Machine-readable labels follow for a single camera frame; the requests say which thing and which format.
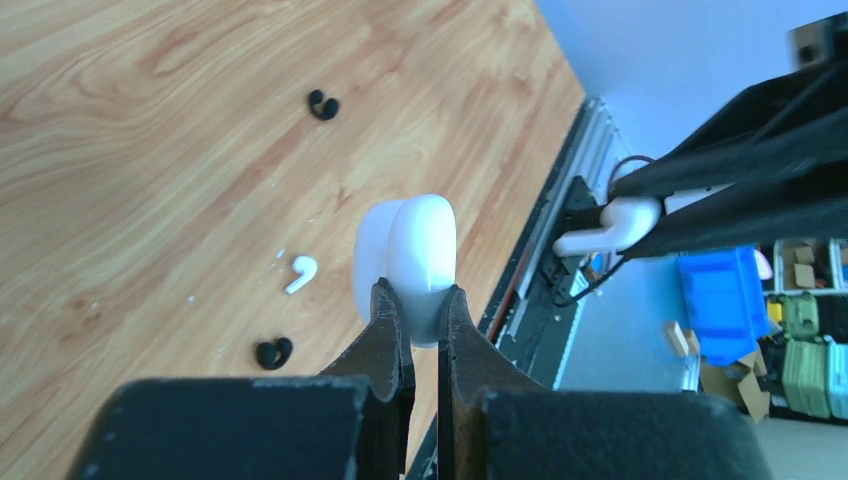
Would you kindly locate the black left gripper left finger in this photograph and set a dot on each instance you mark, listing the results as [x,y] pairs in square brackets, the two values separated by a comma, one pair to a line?
[350,421]

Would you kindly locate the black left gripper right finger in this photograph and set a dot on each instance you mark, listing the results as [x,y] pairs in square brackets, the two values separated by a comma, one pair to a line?
[496,422]

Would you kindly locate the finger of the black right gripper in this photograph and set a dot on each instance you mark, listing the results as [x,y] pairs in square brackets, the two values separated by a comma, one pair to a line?
[777,129]
[746,214]

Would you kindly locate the white earbud charging case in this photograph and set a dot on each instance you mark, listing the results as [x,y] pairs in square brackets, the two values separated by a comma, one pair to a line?
[413,244]

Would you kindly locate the black earbud near left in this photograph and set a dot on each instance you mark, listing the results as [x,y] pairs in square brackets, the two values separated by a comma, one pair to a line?
[273,355]

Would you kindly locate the black earbud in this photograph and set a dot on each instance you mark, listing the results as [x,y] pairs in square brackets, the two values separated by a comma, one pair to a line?
[322,108]
[273,355]

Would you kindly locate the blue plastic bin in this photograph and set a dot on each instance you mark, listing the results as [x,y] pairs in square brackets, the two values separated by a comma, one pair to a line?
[724,302]

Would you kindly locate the green suitcases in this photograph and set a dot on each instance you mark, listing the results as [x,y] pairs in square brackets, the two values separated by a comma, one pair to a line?
[814,373]

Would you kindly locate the black earbud near right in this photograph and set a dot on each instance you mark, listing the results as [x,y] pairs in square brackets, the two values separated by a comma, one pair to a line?
[322,108]

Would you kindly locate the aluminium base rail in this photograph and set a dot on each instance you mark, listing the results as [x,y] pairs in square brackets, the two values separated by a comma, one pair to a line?
[534,310]

